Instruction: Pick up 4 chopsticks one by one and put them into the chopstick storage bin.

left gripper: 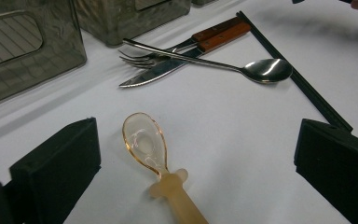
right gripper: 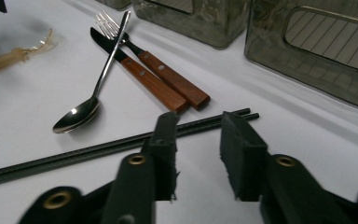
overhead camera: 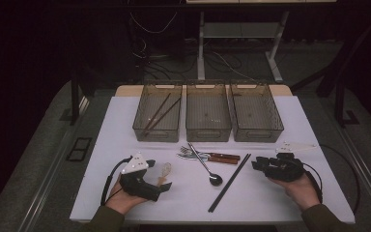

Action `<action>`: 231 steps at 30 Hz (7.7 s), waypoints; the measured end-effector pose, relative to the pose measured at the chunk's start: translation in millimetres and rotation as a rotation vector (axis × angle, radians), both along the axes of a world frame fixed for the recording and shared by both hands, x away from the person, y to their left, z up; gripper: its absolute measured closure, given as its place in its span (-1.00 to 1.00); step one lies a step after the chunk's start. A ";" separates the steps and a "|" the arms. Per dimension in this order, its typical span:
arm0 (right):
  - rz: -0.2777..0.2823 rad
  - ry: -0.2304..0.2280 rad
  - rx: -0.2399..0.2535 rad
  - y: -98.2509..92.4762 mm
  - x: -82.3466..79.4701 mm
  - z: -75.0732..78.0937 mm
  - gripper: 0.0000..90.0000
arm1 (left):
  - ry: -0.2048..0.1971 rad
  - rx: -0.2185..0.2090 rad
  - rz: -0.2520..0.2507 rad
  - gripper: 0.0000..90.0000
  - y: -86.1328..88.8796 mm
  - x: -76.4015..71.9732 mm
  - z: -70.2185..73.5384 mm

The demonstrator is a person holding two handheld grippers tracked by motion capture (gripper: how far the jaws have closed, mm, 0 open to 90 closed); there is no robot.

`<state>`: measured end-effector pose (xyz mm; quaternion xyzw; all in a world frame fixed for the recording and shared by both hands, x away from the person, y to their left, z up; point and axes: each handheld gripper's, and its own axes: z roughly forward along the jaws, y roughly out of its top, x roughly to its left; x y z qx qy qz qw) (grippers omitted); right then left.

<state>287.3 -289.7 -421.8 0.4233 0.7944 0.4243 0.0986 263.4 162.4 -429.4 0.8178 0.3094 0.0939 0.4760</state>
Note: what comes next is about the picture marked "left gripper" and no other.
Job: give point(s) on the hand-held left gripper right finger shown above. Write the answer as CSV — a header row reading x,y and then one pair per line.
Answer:
x,y
338,168

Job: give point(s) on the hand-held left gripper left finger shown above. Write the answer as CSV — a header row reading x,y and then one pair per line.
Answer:
x,y
56,174

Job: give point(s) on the black chopstick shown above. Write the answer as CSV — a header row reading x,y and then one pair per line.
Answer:
x,y
307,90
312,88

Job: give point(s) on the clear grey plastic bin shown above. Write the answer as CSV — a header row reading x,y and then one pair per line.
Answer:
x,y
28,62
121,18

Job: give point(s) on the metal spoon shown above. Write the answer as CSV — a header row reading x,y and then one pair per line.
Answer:
x,y
267,71

